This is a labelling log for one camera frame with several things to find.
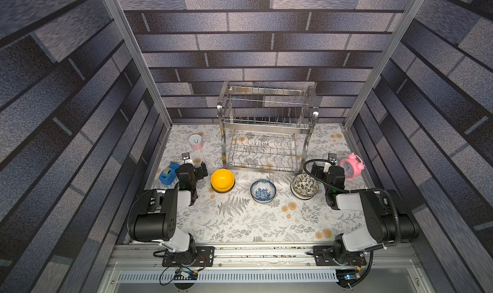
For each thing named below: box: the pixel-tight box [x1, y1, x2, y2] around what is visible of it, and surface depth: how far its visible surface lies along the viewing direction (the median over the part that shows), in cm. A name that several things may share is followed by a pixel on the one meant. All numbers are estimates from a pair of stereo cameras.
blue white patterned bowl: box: [250, 179, 277, 204], surface depth 89 cm
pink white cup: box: [188, 133, 205, 151], surface depth 109 cm
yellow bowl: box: [210, 168, 236, 194], surface depth 91 cm
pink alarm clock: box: [338, 152, 366, 179], surface depth 92 cm
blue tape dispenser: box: [159, 161, 180, 186], surface depth 94 cm
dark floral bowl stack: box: [290, 173, 320, 200], surface depth 89 cm
